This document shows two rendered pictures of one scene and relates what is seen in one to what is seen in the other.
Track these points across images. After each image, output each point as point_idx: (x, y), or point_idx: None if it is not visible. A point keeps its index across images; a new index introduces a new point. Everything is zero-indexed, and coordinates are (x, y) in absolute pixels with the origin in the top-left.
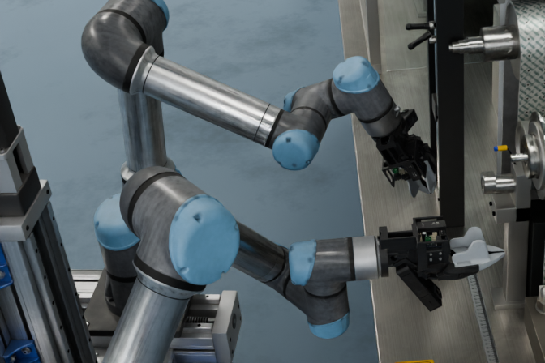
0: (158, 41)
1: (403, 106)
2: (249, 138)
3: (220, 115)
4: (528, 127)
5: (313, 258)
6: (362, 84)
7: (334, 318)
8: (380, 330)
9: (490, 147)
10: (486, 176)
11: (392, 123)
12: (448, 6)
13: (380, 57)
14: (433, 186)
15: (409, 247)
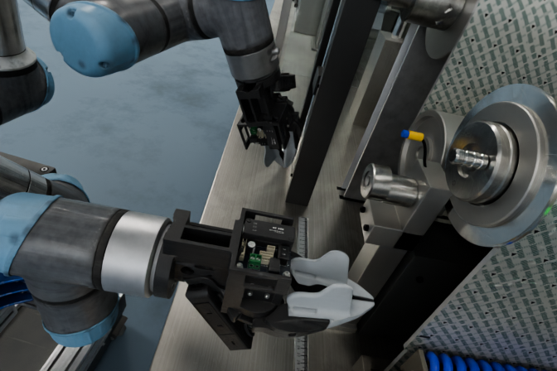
0: None
1: (285, 94)
2: (26, 2)
3: None
4: (448, 119)
5: (20, 238)
6: None
7: (71, 329)
8: (171, 324)
9: (342, 142)
10: (379, 171)
11: (263, 66)
12: None
13: (279, 58)
14: (290, 161)
15: (215, 264)
